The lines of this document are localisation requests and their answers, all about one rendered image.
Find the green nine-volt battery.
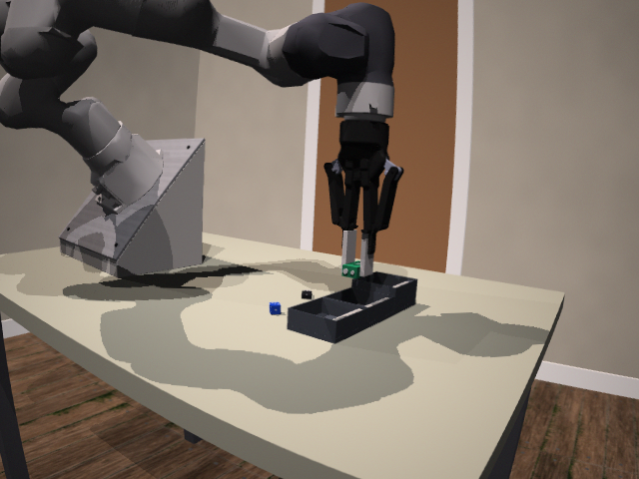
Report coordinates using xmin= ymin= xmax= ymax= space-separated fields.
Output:
xmin=341 ymin=260 xmax=362 ymax=278

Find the black rack of bins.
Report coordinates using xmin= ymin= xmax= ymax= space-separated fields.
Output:
xmin=287 ymin=271 xmax=417 ymax=344

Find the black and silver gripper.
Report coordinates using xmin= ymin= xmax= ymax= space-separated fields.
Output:
xmin=323 ymin=121 xmax=404 ymax=276

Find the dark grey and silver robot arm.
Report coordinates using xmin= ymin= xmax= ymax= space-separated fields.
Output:
xmin=0 ymin=0 xmax=395 ymax=214

